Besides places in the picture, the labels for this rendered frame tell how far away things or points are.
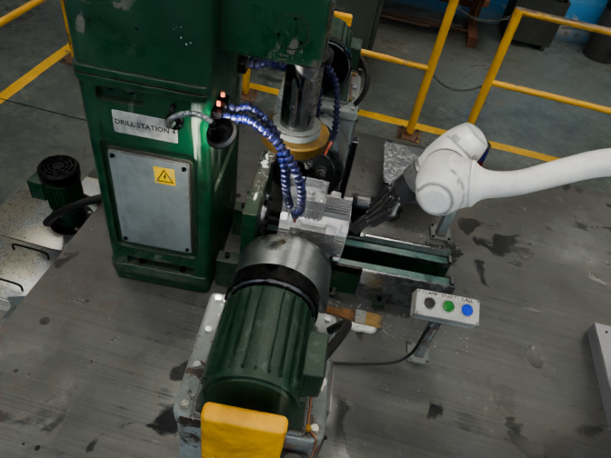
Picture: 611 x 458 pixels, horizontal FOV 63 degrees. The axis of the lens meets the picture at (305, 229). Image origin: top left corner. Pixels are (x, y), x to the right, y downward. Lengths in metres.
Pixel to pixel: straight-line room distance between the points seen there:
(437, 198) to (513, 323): 0.82
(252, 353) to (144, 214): 0.68
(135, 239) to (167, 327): 0.27
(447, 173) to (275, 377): 0.55
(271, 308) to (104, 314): 0.79
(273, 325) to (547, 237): 1.51
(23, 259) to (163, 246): 0.94
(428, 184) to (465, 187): 0.08
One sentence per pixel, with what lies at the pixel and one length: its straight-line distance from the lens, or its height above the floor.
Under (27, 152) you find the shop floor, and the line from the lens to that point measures 3.57.
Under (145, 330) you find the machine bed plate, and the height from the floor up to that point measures 0.80.
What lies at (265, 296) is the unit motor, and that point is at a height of 1.35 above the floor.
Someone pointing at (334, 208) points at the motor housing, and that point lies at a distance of 1.46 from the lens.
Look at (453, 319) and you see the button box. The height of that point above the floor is 1.05.
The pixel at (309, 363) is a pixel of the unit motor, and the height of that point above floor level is 1.31.
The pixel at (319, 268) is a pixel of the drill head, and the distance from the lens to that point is 1.26.
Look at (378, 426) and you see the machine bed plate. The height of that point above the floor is 0.80.
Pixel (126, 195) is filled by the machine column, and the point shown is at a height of 1.16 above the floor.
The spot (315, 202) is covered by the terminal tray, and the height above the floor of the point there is 1.14.
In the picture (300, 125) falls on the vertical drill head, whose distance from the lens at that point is 1.28.
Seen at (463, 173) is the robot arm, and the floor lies 1.46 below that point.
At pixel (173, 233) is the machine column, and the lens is 1.42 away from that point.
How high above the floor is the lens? 2.07
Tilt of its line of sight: 44 degrees down
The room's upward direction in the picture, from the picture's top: 11 degrees clockwise
